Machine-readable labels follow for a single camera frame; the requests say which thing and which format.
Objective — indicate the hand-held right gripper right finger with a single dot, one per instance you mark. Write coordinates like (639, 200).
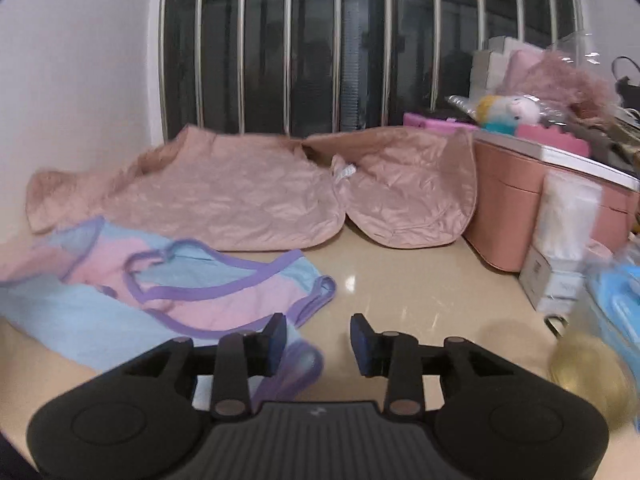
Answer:
(361, 347)

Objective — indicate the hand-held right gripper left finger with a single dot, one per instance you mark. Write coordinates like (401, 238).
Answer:
(276, 347)

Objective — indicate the pink blue garment purple trim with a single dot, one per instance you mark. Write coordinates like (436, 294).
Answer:
(100, 270)

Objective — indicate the pink quilted jacket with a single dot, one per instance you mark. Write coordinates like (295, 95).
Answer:
(225, 200)

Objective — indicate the small white box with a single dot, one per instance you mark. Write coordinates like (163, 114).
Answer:
(547, 280)

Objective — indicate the pink storage box white lid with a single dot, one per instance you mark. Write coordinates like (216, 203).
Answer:
(505, 200)

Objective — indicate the golden round lid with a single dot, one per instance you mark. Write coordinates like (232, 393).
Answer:
(590, 375)

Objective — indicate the magenta flat box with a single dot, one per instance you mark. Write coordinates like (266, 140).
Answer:
(435, 122)

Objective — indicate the white tissue pack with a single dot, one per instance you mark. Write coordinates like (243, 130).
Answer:
(565, 215)

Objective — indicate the blue plastic packet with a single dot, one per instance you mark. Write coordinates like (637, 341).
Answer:
(615, 300)

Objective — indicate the yellow teal plush toy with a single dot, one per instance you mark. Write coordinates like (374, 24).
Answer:
(500, 110)

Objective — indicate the pink wavy foam block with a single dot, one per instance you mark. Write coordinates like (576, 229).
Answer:
(550, 140)

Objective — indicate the stack of white boxes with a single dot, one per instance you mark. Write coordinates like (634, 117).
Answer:
(487, 67)

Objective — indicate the metal window grille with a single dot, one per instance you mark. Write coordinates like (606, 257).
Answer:
(289, 35)

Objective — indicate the pink bag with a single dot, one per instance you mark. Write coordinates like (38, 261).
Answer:
(525, 67)

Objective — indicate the pink fluffy item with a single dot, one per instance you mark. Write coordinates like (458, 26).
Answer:
(575, 85)

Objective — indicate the black handbag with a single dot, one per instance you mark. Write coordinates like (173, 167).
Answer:
(627, 87)

